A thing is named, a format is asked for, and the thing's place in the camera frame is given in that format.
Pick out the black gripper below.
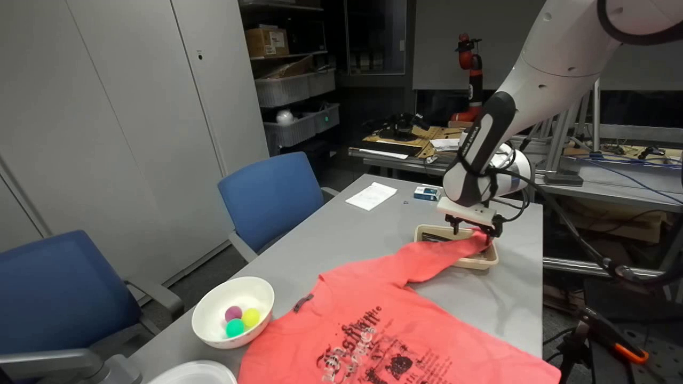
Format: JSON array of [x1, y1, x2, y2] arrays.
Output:
[[446, 212, 507, 241]]

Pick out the peach printed sweatshirt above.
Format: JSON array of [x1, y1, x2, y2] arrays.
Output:
[[237, 230, 563, 384]]

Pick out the beige plastic tray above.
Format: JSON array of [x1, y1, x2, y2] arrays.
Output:
[[412, 221, 503, 275]]

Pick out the small blue white box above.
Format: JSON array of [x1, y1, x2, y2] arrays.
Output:
[[412, 184, 444, 205]]

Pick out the white paper sheet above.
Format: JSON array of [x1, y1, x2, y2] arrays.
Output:
[[346, 182, 399, 213]]

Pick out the grey metal tripod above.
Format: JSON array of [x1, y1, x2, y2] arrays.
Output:
[[535, 77, 622, 191]]

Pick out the cluttered workbench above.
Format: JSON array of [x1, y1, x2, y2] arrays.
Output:
[[348, 123, 683, 215]]

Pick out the red black figure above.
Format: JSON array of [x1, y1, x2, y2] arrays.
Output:
[[454, 32, 487, 123]]

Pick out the grey storage bin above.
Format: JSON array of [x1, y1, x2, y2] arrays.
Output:
[[253, 64, 340, 112], [262, 102, 344, 154]]

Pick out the blue office chair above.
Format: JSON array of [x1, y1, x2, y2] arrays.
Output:
[[0, 229, 187, 384], [215, 149, 337, 264]]

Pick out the yellow ball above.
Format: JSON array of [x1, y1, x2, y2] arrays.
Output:
[[242, 307, 264, 330]]

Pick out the dark storage shelf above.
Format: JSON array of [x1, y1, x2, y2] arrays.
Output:
[[239, 0, 346, 157]]

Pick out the white bowl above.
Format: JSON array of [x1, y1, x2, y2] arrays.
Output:
[[191, 275, 278, 352]]

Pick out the cardboard box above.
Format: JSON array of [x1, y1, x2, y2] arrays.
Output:
[[244, 23, 290, 61]]

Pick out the white plate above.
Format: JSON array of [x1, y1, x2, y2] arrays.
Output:
[[148, 358, 239, 384]]

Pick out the grey metal cabinet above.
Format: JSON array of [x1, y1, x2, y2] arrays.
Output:
[[0, 0, 273, 285]]

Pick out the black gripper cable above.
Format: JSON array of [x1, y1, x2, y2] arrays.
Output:
[[498, 166, 683, 288]]

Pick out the orange handled clamp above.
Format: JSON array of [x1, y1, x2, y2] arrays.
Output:
[[575, 306, 650, 369]]

